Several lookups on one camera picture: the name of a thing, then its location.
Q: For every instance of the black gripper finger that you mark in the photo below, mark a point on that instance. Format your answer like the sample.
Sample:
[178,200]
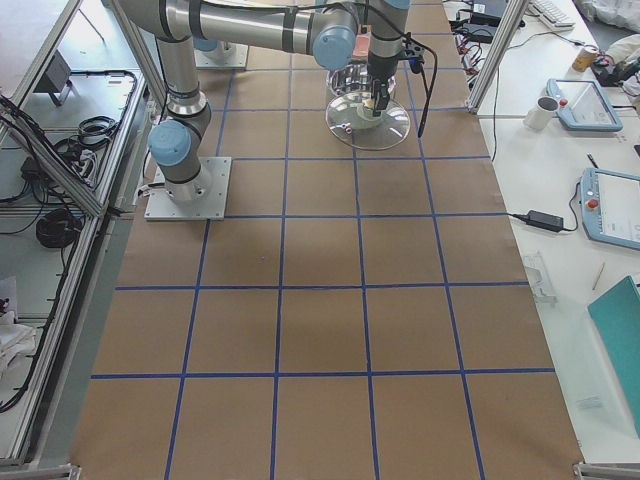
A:
[375,93]
[383,97]

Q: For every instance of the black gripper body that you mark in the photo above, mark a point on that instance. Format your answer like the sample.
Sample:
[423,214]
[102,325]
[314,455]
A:
[379,70]

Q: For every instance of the glass pot lid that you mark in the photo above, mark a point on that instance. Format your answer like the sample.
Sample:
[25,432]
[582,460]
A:
[351,119]

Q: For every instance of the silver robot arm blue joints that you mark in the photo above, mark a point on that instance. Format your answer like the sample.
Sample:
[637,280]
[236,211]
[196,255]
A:
[359,43]

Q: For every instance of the pale green cooking pot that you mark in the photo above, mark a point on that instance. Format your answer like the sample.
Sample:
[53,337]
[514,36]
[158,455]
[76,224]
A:
[353,78]

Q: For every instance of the black laptop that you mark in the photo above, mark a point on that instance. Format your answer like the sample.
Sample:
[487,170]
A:
[490,11]

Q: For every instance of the white mug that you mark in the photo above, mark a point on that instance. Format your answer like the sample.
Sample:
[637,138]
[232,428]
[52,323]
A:
[541,113]

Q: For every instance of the white keyboard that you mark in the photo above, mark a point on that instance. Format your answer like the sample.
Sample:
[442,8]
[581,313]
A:
[550,15]

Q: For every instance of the upper teach pendant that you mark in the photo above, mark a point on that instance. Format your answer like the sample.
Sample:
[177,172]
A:
[583,106]

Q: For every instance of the teach pendant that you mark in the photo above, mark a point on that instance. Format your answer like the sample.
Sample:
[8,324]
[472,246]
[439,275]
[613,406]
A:
[583,106]
[610,207]

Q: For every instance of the yellow can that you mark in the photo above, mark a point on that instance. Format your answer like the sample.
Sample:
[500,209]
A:
[585,57]

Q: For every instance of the black power adapter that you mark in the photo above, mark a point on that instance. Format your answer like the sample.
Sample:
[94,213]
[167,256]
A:
[543,221]

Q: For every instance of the clear plastic holder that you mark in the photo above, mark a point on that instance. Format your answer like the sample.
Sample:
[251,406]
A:
[538,279]

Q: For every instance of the lower teach pendant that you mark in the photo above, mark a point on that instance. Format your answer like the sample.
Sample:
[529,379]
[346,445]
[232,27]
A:
[610,207]

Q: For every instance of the wooden stick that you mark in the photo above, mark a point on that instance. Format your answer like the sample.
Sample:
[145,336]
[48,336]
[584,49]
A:
[598,275]

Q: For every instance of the teal folder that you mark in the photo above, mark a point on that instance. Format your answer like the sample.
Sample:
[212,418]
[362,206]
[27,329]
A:
[615,315]

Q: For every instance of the black box on floor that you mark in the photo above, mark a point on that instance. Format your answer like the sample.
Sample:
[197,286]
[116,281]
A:
[55,81]

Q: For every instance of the aluminium frame post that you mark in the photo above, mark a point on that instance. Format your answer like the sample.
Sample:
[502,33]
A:
[504,34]

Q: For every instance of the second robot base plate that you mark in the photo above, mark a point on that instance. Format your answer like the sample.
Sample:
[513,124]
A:
[221,56]

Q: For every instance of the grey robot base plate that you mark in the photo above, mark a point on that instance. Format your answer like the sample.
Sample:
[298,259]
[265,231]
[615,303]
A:
[202,198]

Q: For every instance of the aluminium frame rail left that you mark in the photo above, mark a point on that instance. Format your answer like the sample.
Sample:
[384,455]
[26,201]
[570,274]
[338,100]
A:
[63,170]

